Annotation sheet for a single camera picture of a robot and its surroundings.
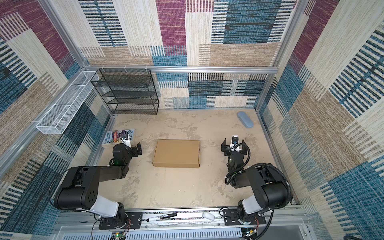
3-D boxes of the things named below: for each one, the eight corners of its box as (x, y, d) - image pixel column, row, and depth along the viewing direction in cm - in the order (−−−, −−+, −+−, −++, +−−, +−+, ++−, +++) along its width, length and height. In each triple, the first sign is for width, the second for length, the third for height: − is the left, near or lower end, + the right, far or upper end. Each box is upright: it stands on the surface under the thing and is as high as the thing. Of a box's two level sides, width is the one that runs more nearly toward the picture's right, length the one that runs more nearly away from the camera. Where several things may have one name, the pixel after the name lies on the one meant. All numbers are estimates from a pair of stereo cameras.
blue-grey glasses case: (247, 129, 111) (248, 127, 109) (235, 114, 120) (236, 112, 118) (254, 126, 113) (255, 124, 110) (242, 112, 122) (243, 110, 120)
